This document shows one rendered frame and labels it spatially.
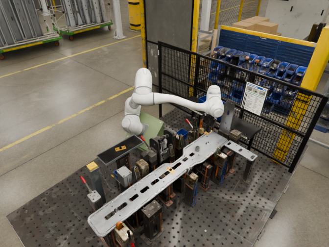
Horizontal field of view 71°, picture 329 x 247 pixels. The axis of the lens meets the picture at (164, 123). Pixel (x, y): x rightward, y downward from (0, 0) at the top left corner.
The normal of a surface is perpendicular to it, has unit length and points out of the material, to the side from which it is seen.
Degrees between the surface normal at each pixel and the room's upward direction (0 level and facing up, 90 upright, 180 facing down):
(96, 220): 0
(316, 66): 94
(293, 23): 90
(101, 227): 0
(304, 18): 90
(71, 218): 0
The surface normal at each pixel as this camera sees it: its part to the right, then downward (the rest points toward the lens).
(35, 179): 0.00, -0.80
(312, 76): -0.68, 0.44
